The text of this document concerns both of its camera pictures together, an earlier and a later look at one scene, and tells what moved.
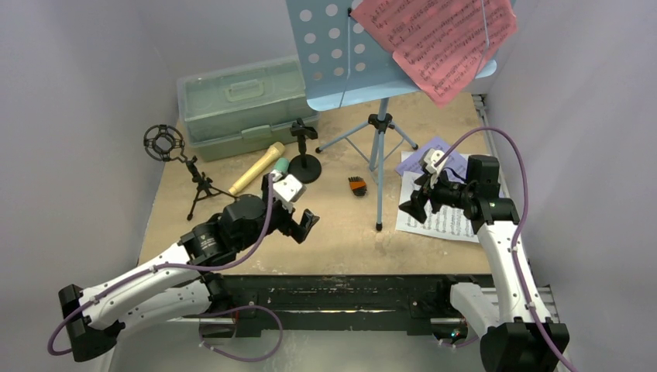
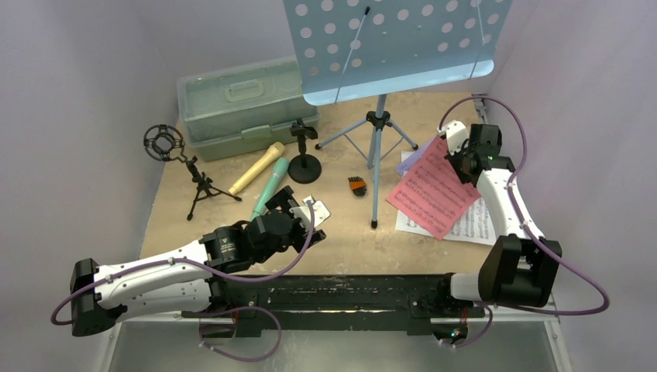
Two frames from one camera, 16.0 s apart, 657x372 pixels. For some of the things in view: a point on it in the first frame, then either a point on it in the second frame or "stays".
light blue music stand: (342, 59) stays
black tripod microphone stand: (166, 143) stays
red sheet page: (446, 43) to (431, 193)
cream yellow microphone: (271, 154) stays
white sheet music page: (447, 222) stays
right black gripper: (428, 192) to (462, 161)
